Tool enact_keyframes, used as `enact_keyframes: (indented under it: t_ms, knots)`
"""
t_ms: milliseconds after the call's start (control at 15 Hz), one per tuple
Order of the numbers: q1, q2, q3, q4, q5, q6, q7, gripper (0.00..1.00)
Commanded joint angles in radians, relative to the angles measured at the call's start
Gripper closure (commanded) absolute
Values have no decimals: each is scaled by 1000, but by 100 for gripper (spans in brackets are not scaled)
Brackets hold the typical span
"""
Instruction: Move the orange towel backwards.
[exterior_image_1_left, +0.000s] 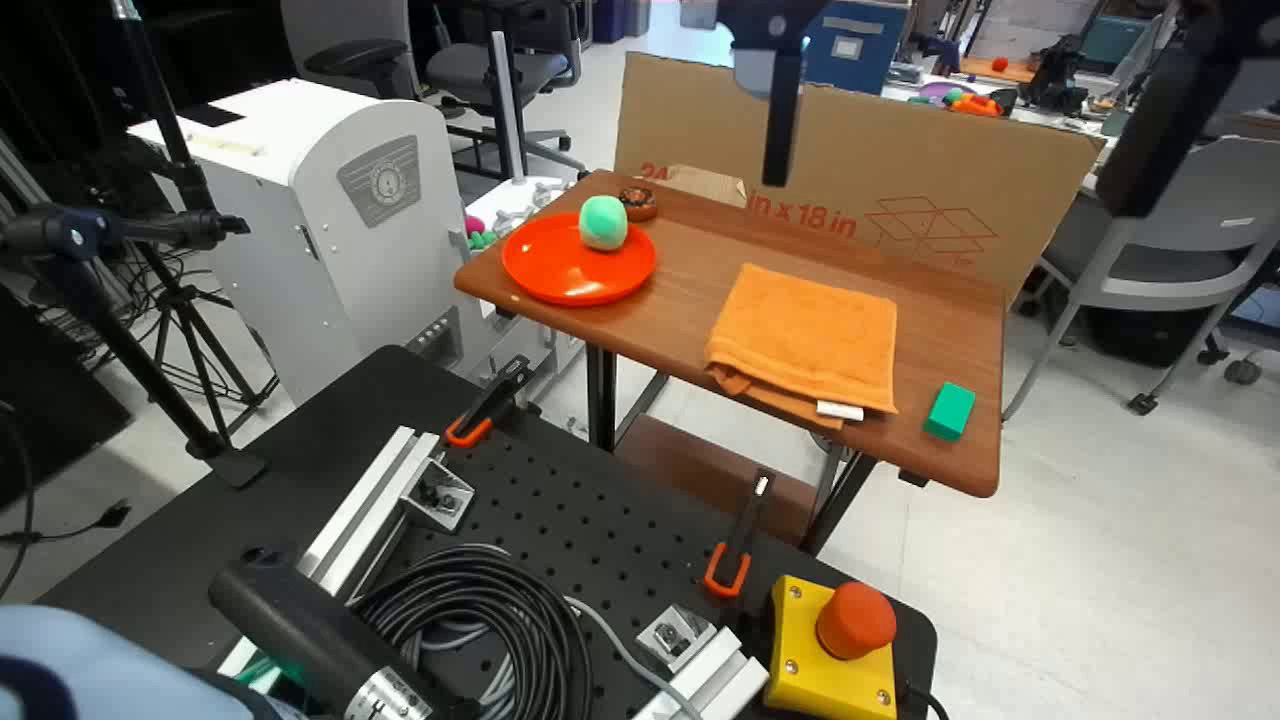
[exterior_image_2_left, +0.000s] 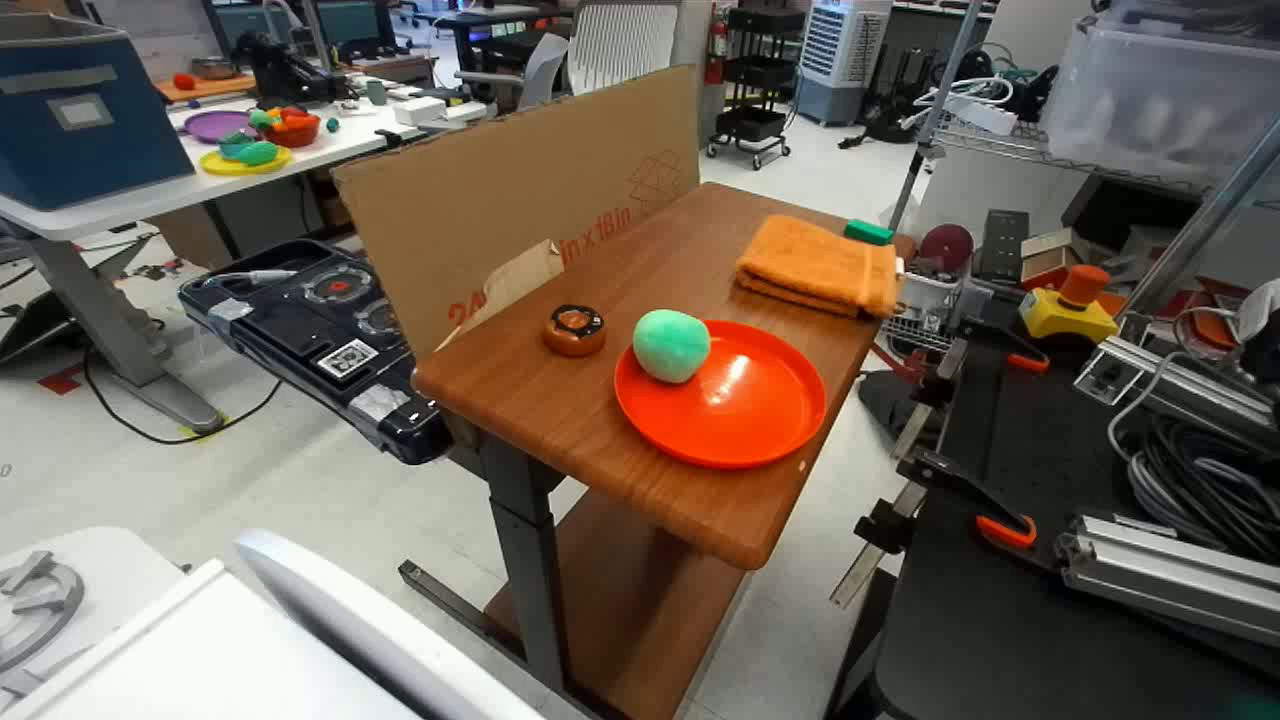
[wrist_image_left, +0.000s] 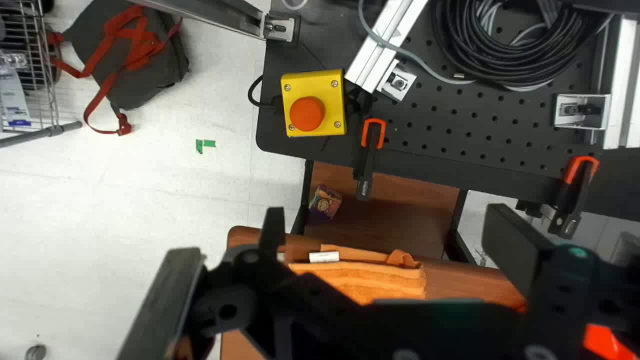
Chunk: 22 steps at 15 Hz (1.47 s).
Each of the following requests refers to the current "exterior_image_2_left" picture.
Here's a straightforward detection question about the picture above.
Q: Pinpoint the orange folded towel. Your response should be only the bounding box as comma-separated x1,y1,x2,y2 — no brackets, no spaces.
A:
732,210,905,324

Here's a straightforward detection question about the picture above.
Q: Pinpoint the green plush ball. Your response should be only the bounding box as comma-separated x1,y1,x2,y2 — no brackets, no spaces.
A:
627,304,718,389

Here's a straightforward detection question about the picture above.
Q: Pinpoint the wooden desk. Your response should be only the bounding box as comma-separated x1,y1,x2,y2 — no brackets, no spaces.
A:
395,178,912,720

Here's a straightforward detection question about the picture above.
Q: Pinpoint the small brown bowl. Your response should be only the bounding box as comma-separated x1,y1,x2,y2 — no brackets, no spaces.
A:
540,299,614,362

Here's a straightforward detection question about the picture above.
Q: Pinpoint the orange round plate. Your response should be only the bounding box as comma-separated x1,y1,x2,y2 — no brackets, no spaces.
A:
610,316,834,475

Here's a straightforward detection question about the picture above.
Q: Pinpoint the brown cardboard panel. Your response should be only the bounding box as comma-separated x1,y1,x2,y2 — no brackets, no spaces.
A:
327,59,710,362

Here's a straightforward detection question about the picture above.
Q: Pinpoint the green oval object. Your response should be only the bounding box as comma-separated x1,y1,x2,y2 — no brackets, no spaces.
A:
839,215,900,250

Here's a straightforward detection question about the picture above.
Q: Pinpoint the black utility cart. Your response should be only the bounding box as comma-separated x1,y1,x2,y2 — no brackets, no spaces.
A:
702,0,814,177

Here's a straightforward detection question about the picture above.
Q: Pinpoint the grey office chair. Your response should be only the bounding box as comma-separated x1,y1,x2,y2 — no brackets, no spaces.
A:
456,29,576,114

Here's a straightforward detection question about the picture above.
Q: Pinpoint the black equipment case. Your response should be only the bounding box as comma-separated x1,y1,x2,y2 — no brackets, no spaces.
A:
176,236,456,469

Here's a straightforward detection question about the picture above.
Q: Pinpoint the dark red bowl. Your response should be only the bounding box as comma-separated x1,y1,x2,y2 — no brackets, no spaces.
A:
910,218,981,281

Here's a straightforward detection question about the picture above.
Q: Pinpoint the white air cooler unit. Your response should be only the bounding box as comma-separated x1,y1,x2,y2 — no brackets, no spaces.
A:
789,0,895,130

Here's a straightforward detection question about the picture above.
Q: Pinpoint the white curved plastic panel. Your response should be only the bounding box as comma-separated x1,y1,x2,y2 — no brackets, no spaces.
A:
231,524,594,720

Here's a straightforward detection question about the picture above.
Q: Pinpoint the black remote control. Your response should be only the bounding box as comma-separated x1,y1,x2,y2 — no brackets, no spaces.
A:
971,203,1033,284

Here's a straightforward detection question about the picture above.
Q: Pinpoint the red bowl with toys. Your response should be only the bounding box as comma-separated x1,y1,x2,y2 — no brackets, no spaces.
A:
249,104,327,151

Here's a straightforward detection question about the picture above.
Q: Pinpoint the yellow emergency stop button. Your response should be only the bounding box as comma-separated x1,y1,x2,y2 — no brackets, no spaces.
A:
1015,260,1119,349

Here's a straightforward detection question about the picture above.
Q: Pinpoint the yellow plate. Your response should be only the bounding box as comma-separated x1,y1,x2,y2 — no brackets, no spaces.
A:
195,140,297,178

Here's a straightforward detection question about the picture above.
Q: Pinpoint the purple plate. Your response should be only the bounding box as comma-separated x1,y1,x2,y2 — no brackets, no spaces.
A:
182,104,257,149

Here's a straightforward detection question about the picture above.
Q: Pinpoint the white side table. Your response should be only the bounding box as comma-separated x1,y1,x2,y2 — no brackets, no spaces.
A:
0,86,433,435

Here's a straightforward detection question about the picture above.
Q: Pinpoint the translucent plastic storage bin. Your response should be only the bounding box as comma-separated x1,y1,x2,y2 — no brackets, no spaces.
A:
1040,0,1280,193

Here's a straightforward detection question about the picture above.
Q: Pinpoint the blue storage box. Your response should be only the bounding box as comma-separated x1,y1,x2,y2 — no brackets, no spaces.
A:
0,12,202,215

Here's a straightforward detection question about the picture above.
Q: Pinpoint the orange handled black clamp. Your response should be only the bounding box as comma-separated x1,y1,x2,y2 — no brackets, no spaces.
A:
895,446,1044,559

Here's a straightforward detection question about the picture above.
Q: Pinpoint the aluminium extrusion rail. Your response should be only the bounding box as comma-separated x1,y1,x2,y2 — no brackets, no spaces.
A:
1051,511,1280,651

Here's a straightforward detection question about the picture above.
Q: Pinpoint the grey cable bundle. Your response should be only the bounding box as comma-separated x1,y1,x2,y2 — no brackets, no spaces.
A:
1103,382,1280,562

